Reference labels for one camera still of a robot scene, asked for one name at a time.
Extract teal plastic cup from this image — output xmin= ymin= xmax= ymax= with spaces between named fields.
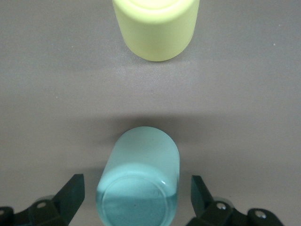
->
xmin=95 ymin=126 xmax=181 ymax=226

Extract yellow plastic cup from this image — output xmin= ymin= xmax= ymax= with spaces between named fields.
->
xmin=111 ymin=0 xmax=200 ymax=63

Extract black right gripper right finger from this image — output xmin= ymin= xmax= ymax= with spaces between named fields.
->
xmin=190 ymin=175 xmax=283 ymax=226

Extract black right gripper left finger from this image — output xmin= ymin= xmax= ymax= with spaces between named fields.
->
xmin=0 ymin=173 xmax=85 ymax=226

